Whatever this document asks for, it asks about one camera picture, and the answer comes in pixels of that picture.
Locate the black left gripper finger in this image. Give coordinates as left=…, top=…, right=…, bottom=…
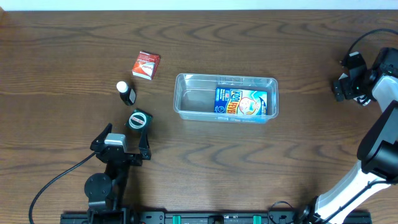
left=139, top=123, right=152, bottom=160
left=90, top=123, right=113, bottom=149

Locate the blue Kool Fever box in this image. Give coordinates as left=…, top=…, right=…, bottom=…
left=214, top=87, right=267, bottom=116

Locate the white green medicine box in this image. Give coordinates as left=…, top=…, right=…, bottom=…
left=339, top=73, right=371, bottom=106

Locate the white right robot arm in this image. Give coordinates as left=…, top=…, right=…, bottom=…
left=294, top=47, right=397, bottom=223

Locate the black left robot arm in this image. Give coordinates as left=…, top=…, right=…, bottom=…
left=84, top=124, right=152, bottom=223

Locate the clear plastic container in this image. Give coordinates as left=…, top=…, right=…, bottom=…
left=174, top=73, right=279, bottom=124

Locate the green ointment box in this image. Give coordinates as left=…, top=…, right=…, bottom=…
left=125, top=109, right=153, bottom=133

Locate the dark syrup bottle white cap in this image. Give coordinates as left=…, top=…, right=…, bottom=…
left=116, top=81, right=136, bottom=106

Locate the red Panadol box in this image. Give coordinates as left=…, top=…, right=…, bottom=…
left=132, top=51, right=160, bottom=80

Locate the black mounting rail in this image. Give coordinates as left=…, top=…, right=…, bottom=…
left=60, top=212, right=294, bottom=224

